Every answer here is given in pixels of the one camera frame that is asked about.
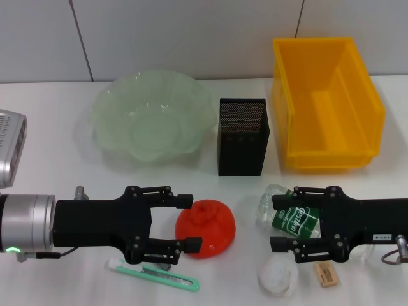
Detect red-orange toy orange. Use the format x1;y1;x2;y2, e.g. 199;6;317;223
174;199;237;261

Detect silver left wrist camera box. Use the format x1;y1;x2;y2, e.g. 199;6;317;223
0;110;28;189

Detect pale green glass fruit plate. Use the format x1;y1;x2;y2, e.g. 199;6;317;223
88;69;217;165

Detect black mesh pen holder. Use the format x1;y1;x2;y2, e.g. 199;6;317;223
217;98;271;177

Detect green utility knife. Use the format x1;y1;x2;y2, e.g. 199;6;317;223
105;258;201;293

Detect white paper ball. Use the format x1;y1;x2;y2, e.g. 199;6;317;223
257;254;299;297

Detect tan rectangular eraser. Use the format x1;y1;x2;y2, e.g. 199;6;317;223
314;261;340;288

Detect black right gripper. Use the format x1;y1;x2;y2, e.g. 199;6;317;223
269;187;408;264

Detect yellow plastic bin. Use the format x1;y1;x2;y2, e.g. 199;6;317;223
271;37;387;170

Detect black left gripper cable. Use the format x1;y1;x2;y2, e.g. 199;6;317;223
17;245;76;263

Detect clear green-label water bottle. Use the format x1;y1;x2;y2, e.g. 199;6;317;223
254;184;377;261

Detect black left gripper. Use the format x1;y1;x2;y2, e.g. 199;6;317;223
52;185;203;266

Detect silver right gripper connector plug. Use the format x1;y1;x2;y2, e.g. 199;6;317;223
395;234;408;255

